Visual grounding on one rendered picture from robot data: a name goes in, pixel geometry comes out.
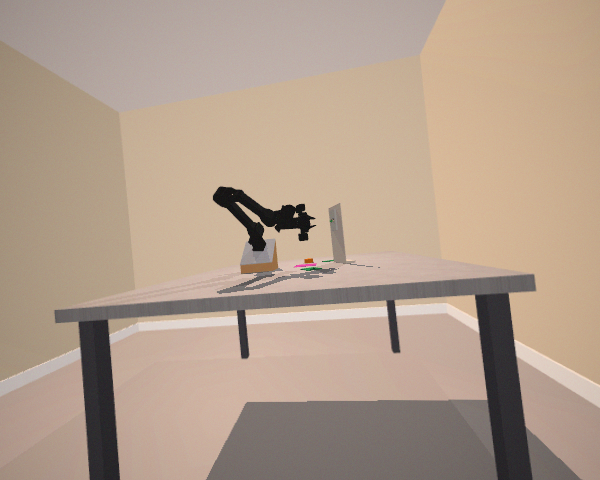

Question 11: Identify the grey flat panel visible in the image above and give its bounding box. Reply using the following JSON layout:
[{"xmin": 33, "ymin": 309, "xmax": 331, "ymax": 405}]
[{"xmin": 328, "ymin": 203, "xmax": 356, "ymax": 264}]

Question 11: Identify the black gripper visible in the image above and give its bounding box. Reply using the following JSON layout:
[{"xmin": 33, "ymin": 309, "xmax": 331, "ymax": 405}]
[{"xmin": 291, "ymin": 204, "xmax": 316, "ymax": 241}]

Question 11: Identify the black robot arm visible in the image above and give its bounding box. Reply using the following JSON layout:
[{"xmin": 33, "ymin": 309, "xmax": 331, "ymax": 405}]
[{"xmin": 213, "ymin": 186, "xmax": 310, "ymax": 251}]

